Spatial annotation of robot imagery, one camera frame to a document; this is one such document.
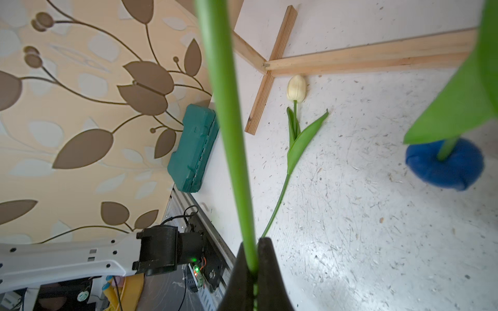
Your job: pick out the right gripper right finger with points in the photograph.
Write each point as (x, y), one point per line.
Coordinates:
(272, 294)

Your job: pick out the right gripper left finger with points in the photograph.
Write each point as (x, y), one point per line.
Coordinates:
(240, 291)

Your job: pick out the blue tulip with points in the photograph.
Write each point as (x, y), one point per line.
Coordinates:
(436, 153)

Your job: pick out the white tulip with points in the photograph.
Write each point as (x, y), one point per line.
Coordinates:
(217, 38)
(298, 139)

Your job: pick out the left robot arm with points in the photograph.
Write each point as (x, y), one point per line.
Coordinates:
(153, 251)

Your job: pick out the wooden clothes rack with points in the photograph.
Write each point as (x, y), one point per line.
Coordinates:
(436, 51)

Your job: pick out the green tool case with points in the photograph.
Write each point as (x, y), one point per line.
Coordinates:
(187, 164)

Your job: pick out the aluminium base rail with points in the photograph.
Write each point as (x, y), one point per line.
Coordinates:
(209, 272)

